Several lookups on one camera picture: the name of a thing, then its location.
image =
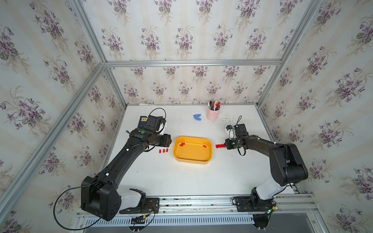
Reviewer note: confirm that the yellow plastic storage box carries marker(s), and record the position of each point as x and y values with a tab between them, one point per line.
193	151

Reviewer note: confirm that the dark blue notebook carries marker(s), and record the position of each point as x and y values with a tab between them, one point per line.
142	121

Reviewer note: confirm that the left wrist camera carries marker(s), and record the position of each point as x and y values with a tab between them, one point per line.
155	124

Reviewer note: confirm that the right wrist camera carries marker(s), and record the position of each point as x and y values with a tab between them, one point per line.
236	131

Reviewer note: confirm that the aluminium front rail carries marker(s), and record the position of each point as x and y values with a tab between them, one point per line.
210	210

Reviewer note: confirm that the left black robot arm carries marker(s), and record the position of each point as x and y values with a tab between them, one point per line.
99	194

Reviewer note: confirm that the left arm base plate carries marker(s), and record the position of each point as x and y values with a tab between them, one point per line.
145	206

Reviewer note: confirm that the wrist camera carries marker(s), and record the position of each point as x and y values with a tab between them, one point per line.
155	124
236	131

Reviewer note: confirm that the blue plastic clip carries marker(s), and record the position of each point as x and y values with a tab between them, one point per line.
197	117

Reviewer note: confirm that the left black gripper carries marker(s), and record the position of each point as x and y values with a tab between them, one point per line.
166	140

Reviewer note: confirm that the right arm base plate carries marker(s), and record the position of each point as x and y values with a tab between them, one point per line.
250	204

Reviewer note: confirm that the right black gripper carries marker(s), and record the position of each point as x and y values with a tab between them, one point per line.
227	144

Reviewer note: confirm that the pink pen cup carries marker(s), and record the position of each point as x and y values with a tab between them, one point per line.
213	110

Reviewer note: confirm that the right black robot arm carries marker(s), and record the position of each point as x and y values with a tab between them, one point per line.
286	165

